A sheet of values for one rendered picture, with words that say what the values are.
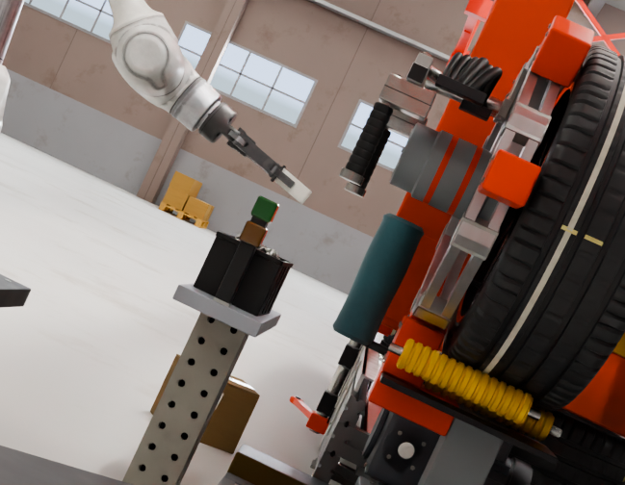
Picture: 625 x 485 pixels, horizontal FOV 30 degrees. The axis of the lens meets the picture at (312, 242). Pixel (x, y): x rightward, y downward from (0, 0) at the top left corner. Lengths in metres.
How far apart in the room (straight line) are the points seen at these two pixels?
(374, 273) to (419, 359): 0.28
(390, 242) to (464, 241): 0.36
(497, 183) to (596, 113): 0.22
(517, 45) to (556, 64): 0.61
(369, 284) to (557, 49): 0.60
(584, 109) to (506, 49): 0.71
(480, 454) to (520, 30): 0.99
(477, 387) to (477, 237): 0.29
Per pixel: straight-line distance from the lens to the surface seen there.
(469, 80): 2.04
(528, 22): 2.68
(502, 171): 1.87
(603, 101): 2.00
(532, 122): 1.98
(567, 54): 2.06
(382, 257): 2.29
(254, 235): 2.12
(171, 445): 2.37
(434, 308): 2.09
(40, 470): 1.08
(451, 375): 2.08
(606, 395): 2.67
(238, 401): 3.19
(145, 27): 1.98
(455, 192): 2.17
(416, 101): 2.04
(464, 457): 2.20
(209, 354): 2.34
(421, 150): 2.17
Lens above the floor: 0.63
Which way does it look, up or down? level
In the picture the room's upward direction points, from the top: 25 degrees clockwise
